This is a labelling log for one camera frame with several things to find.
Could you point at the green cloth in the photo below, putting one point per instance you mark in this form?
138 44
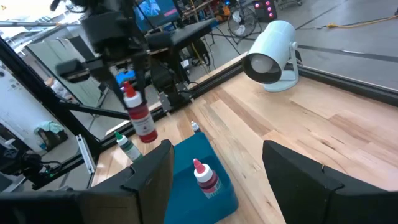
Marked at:
48 127

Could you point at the pale grey panel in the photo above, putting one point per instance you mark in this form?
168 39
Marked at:
56 62

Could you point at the black bag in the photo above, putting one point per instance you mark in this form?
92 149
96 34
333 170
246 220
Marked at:
53 140

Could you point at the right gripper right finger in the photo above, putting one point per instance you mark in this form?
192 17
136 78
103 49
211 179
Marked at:
304 193

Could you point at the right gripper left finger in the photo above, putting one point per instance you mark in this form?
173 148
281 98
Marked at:
146 180

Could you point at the white cylindrical spot lamp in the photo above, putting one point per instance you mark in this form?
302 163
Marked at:
273 40

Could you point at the monitor with blue screen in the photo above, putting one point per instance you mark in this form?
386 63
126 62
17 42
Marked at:
152 9

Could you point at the blue plastic object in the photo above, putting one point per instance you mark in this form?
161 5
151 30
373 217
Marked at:
126 77

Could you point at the black speaker with red lights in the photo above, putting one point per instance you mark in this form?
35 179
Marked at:
264 14

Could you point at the silver aluminium bracket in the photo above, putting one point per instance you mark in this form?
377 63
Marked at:
85 154

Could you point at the pink-capped food coloring bottle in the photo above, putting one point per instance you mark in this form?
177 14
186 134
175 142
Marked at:
206 182

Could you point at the small white-capped dye bottle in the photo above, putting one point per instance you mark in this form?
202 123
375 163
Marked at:
195 127

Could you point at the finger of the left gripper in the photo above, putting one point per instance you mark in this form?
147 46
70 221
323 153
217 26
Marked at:
140 74
113 84

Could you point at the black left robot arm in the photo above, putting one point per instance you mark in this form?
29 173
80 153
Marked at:
168 84

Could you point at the red-capped food coloring bottle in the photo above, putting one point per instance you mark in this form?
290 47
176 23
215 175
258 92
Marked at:
141 118

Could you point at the black floor fan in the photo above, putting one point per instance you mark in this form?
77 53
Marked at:
241 29

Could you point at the green-capped food coloring bottle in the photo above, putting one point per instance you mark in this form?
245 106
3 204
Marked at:
129 147

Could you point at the teal plastic bin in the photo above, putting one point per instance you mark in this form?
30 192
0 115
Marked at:
186 199

